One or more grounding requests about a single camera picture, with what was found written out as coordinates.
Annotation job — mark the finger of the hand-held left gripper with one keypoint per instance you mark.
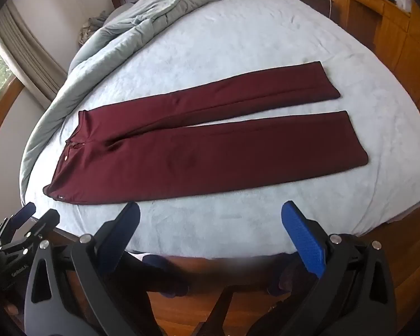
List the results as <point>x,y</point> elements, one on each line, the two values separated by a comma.
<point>24,211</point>
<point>43,222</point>

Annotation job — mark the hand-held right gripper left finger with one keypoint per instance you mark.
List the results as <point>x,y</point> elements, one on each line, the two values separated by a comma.
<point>120,239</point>

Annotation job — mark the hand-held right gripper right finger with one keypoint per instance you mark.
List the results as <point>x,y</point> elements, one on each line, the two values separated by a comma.
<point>304,239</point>

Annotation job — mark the maroon pants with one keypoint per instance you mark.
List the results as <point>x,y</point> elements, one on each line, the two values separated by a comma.
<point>196,154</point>

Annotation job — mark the person's right foot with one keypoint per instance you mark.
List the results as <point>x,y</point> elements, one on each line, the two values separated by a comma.
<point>280,283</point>

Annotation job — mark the person's foot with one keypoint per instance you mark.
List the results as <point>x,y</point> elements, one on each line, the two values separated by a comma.
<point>161,276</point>
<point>280,283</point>

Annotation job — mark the person's left foot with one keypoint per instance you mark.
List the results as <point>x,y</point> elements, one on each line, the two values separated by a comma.
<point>161,276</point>

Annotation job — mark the beige curtain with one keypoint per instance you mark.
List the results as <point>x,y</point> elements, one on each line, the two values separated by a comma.
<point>28,49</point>

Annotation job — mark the patterned cloth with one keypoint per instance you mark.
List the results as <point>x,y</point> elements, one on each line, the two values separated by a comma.
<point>91,24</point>

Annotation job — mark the bed with light blue sheet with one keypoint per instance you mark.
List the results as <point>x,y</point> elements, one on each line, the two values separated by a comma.
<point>231,42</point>

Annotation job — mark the grey duvet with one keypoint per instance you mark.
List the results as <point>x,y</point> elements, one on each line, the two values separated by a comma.
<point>143,24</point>

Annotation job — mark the wooden cabinet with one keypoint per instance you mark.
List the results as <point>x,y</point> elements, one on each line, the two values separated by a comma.
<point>388,31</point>

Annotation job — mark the dark wooden nightstand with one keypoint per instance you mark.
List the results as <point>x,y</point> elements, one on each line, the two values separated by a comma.
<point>315,1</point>

